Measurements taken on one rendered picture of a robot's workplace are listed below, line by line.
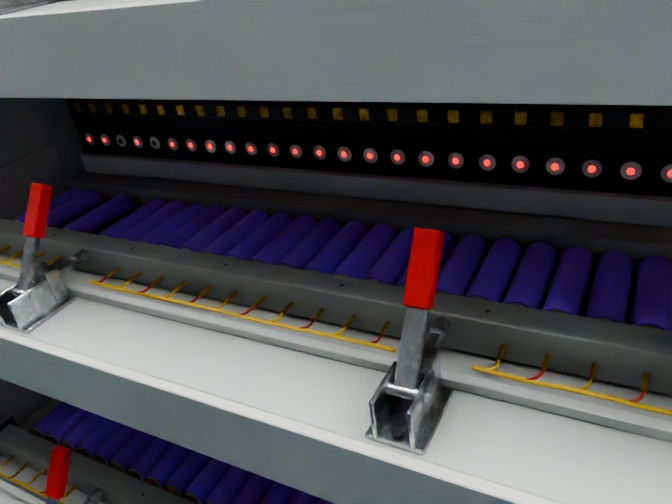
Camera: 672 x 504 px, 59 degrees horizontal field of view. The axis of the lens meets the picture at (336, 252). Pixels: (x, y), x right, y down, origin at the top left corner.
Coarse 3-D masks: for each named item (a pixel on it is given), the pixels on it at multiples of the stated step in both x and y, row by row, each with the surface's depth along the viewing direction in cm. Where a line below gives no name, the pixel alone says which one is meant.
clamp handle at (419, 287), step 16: (416, 240) 26; (432, 240) 26; (416, 256) 26; (432, 256) 26; (416, 272) 26; (432, 272) 26; (416, 288) 26; (432, 288) 26; (416, 304) 26; (432, 304) 26; (416, 320) 26; (416, 336) 26; (400, 352) 26; (416, 352) 26; (400, 368) 26; (416, 368) 26; (400, 384) 26; (416, 384) 26
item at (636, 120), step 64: (128, 128) 51; (192, 128) 48; (256, 128) 45; (320, 128) 42; (384, 128) 40; (448, 128) 37; (512, 128) 36; (576, 128) 34; (640, 128) 32; (640, 192) 34
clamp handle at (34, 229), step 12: (36, 192) 38; (48, 192) 38; (36, 204) 38; (48, 204) 38; (36, 216) 38; (24, 228) 38; (36, 228) 38; (36, 240) 38; (24, 252) 38; (36, 252) 38; (24, 264) 38; (24, 276) 38; (24, 288) 38
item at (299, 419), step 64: (0, 192) 52; (64, 192) 58; (320, 192) 44; (384, 192) 41; (448, 192) 39; (512, 192) 37; (576, 192) 35; (0, 256) 48; (0, 320) 39; (64, 320) 38; (128, 320) 37; (64, 384) 37; (128, 384) 33; (192, 384) 31; (256, 384) 30; (320, 384) 30; (512, 384) 28; (576, 384) 27; (192, 448) 33; (256, 448) 30; (320, 448) 27; (384, 448) 26; (448, 448) 25; (512, 448) 25; (576, 448) 24; (640, 448) 24
